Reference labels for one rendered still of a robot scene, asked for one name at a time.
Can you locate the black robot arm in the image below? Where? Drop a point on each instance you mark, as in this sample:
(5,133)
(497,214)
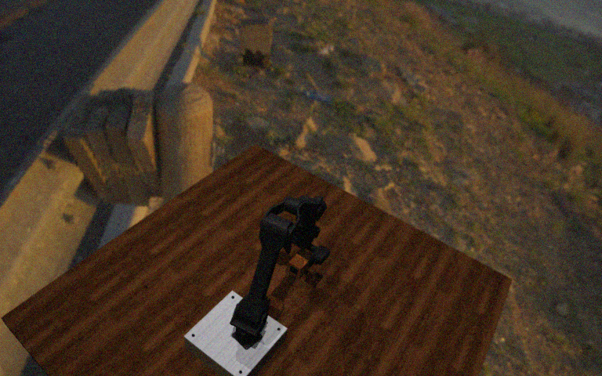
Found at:
(250,314)

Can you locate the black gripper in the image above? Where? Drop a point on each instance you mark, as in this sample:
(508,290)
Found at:
(304,242)

